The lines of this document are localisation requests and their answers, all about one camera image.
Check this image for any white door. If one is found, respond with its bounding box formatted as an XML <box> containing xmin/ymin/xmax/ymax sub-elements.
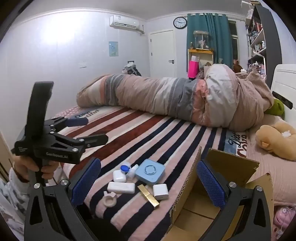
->
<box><xmin>149</xmin><ymin>30</ymin><xmax>176</xmax><ymax>78</ymax></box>

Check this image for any person's left hand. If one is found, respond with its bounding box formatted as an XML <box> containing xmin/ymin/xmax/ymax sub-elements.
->
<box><xmin>13</xmin><ymin>156</ymin><xmax>59</xmax><ymax>181</ymax></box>

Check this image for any light blue square case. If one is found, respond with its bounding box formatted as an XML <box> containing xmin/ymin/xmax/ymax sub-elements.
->
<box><xmin>135</xmin><ymin>159</ymin><xmax>165</xmax><ymax>185</ymax></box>

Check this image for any brown plush toy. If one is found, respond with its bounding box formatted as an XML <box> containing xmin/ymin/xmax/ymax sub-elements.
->
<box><xmin>232</xmin><ymin>60</ymin><xmax>243</xmax><ymax>73</ymax></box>

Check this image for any tall bookshelf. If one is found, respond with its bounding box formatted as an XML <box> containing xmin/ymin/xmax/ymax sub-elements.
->
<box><xmin>245</xmin><ymin>3</ymin><xmax>282</xmax><ymax>88</ymax></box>

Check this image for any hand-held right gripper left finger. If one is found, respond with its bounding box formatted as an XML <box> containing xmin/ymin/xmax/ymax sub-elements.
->
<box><xmin>24</xmin><ymin>157</ymin><xmax>101</xmax><ymax>241</ymax></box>

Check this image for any dark bag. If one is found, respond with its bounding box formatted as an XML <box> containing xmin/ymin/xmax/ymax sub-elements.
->
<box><xmin>125</xmin><ymin>61</ymin><xmax>142</xmax><ymax>76</ymax></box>

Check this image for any pink bag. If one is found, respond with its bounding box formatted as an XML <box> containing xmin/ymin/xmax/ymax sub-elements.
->
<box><xmin>188</xmin><ymin>61</ymin><xmax>199</xmax><ymax>78</ymax></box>

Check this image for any white earbud case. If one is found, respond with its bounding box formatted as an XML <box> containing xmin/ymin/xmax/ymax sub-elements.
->
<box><xmin>113</xmin><ymin>170</ymin><xmax>127</xmax><ymax>182</ymax></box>

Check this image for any white headboard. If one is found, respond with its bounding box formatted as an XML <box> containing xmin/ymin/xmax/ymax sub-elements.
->
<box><xmin>269</xmin><ymin>64</ymin><xmax>296</xmax><ymax>121</ymax></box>

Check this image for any glass tank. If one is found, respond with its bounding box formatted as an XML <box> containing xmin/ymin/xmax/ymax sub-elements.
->
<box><xmin>193</xmin><ymin>31</ymin><xmax>210</xmax><ymax>49</ymax></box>

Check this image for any teal curtain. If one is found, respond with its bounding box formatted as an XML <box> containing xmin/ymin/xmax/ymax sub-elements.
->
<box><xmin>187</xmin><ymin>13</ymin><xmax>233</xmax><ymax>70</ymax></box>

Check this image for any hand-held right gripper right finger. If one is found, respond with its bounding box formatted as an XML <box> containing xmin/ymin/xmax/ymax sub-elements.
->
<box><xmin>196</xmin><ymin>159</ymin><xmax>275</xmax><ymax>241</ymax></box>

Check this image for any rolled pink grey duvet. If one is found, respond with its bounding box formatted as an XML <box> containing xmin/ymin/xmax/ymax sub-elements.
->
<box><xmin>76</xmin><ymin>64</ymin><xmax>274</xmax><ymax>129</ymax></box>

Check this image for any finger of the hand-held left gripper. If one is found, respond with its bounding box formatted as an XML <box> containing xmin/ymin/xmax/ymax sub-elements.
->
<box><xmin>52</xmin><ymin>133</ymin><xmax>109</xmax><ymax>149</ymax></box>
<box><xmin>45</xmin><ymin>116</ymin><xmax>89</xmax><ymax>128</ymax></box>

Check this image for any round wall clock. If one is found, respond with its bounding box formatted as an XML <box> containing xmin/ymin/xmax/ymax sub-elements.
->
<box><xmin>173</xmin><ymin>17</ymin><xmax>188</xmax><ymax>29</ymax></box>

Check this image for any green plush toy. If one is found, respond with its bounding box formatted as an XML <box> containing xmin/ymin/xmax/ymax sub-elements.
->
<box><xmin>264</xmin><ymin>98</ymin><xmax>285</xmax><ymax>116</ymax></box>

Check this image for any white air conditioner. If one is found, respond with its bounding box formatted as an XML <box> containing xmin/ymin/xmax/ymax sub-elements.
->
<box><xmin>109</xmin><ymin>14</ymin><xmax>140</xmax><ymax>30</ymax></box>

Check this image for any small white bottle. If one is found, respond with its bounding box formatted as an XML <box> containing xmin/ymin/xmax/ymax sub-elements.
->
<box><xmin>127</xmin><ymin>164</ymin><xmax>139</xmax><ymax>179</ymax></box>

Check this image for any pink plush toy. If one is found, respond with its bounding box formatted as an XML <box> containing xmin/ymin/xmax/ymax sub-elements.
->
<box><xmin>274</xmin><ymin>205</ymin><xmax>296</xmax><ymax>234</ymax></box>

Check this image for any cardboard box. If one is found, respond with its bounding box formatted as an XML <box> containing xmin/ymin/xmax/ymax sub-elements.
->
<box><xmin>170</xmin><ymin>146</ymin><xmax>275</xmax><ymax>241</ymax></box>

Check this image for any yellow wooden shelf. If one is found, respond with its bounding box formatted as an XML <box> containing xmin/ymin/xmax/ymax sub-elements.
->
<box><xmin>187</xmin><ymin>49</ymin><xmax>214</xmax><ymax>78</ymax></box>

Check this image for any beige notched ring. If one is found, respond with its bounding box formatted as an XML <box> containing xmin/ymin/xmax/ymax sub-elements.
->
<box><xmin>103</xmin><ymin>191</ymin><xmax>118</xmax><ymax>207</ymax></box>

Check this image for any white charger cube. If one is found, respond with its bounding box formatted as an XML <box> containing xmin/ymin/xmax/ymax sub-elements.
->
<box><xmin>153</xmin><ymin>184</ymin><xmax>169</xmax><ymax>201</ymax></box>

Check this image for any gold lipstick tube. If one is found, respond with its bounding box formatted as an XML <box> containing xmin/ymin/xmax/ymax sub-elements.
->
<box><xmin>137</xmin><ymin>184</ymin><xmax>160</xmax><ymax>208</ymax></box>

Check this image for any light blue wall poster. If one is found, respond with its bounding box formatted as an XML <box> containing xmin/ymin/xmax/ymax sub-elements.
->
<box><xmin>109</xmin><ymin>41</ymin><xmax>118</xmax><ymax>57</ymax></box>

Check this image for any tan teddy bear plush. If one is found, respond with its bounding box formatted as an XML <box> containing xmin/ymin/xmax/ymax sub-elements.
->
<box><xmin>255</xmin><ymin>122</ymin><xmax>296</xmax><ymax>160</ymax></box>

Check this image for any striped blanket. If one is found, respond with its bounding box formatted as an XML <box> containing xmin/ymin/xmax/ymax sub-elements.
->
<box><xmin>50</xmin><ymin>105</ymin><xmax>252</xmax><ymax>241</ymax></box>

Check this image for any white rectangular case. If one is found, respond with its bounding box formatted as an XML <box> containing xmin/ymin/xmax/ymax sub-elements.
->
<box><xmin>107</xmin><ymin>181</ymin><xmax>135</xmax><ymax>193</ymax></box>

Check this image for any pink quilted bed sheet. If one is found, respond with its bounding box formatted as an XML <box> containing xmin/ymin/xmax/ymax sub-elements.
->
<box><xmin>245</xmin><ymin>113</ymin><xmax>296</xmax><ymax>207</ymax></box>

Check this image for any person's left forearm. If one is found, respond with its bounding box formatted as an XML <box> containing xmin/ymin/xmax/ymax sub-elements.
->
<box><xmin>0</xmin><ymin>167</ymin><xmax>31</xmax><ymax>233</ymax></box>

